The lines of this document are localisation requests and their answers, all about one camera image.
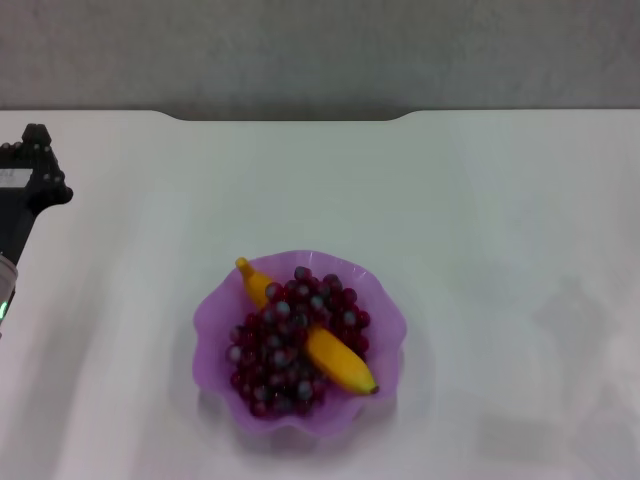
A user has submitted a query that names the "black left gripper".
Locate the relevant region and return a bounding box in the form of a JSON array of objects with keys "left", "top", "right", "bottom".
[{"left": 0, "top": 122, "right": 75, "bottom": 269}]

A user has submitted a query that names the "dark red grape bunch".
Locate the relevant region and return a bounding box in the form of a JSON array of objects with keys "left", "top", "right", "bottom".
[{"left": 225, "top": 266, "right": 373, "bottom": 420}]

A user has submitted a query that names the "yellow banana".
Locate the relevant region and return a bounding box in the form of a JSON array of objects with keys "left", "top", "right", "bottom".
[{"left": 234, "top": 256, "right": 381, "bottom": 397}]

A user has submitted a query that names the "purple wavy plastic bowl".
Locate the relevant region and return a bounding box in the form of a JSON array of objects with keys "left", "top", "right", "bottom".
[{"left": 192, "top": 251, "right": 409, "bottom": 440}]

